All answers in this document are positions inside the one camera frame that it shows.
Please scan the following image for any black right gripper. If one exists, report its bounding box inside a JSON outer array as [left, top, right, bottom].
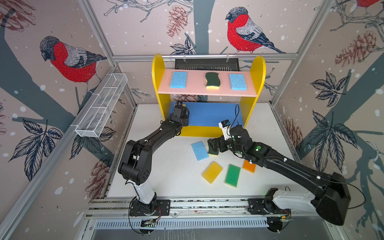
[[206, 134, 245, 157]]

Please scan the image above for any green yellow scouring sponge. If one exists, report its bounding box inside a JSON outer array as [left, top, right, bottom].
[[207, 138, 220, 157], [205, 72, 221, 90]]

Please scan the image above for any yellow orange sponge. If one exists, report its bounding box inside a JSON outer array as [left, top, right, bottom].
[[202, 161, 223, 184]]

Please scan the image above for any light blue sponge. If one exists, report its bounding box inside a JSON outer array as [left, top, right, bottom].
[[229, 74, 248, 91], [170, 72, 188, 89], [192, 141, 209, 161]]

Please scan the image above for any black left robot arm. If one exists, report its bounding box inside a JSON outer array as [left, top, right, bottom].
[[118, 101, 190, 213]]

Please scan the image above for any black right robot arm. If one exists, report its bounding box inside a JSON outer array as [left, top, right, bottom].
[[208, 126, 351, 226]]

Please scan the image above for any yellow shelf unit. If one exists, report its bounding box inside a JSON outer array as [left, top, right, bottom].
[[152, 54, 267, 138]]

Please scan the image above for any black perforated metal tray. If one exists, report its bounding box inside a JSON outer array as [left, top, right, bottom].
[[175, 59, 240, 72]]

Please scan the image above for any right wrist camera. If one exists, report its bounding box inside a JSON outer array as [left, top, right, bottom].
[[219, 120, 231, 141]]

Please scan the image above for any white wire basket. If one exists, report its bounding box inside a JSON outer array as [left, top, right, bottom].
[[75, 73, 128, 138]]

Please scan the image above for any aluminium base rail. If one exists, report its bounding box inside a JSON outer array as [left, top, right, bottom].
[[86, 196, 304, 220]]

